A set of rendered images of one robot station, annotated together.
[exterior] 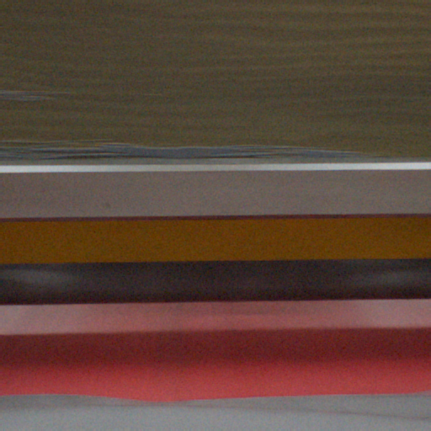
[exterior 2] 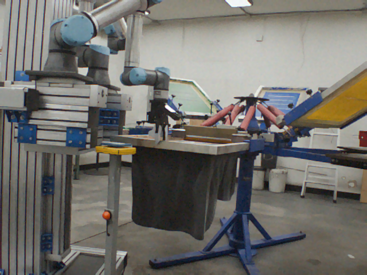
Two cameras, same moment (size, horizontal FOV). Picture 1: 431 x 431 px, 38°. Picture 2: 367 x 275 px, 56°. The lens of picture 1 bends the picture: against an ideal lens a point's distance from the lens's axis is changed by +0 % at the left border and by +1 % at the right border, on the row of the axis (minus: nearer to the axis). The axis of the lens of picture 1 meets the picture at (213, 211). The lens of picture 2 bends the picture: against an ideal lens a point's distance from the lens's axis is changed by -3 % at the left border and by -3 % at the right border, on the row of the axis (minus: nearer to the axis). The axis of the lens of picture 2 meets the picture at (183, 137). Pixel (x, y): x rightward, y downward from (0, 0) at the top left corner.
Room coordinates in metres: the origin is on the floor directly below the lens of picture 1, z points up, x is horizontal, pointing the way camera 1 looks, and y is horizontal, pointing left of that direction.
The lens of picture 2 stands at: (-1.86, -1.02, 1.10)
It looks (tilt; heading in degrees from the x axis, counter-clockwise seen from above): 3 degrees down; 29
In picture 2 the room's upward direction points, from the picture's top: 4 degrees clockwise
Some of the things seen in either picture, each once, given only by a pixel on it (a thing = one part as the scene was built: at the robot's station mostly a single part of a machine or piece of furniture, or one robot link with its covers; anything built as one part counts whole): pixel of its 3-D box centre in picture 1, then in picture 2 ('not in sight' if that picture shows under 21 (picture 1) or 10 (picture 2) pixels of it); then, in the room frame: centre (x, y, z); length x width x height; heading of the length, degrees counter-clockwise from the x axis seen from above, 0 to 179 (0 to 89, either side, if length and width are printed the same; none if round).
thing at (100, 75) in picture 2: not in sight; (97, 76); (-0.34, 0.43, 1.31); 0.15 x 0.15 x 0.10
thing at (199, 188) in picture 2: not in sight; (166, 190); (-0.36, -0.09, 0.74); 0.45 x 0.03 x 0.43; 93
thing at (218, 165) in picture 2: not in sight; (222, 189); (-0.11, -0.29, 0.74); 0.46 x 0.04 x 0.42; 3
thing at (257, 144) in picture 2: not in sight; (254, 144); (0.19, -0.35, 0.97); 0.30 x 0.05 x 0.07; 3
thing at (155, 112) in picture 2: not in sight; (158, 112); (-0.44, -0.07, 1.12); 0.09 x 0.08 x 0.12; 93
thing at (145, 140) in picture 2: not in sight; (194, 142); (-0.06, -0.08, 0.97); 0.79 x 0.58 x 0.04; 3
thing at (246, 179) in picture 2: not in sight; (245, 173); (0.99, -0.03, 0.67); 0.39 x 0.39 x 1.35
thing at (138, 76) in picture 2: not in sight; (141, 77); (-0.52, -0.02, 1.28); 0.11 x 0.11 x 0.08; 66
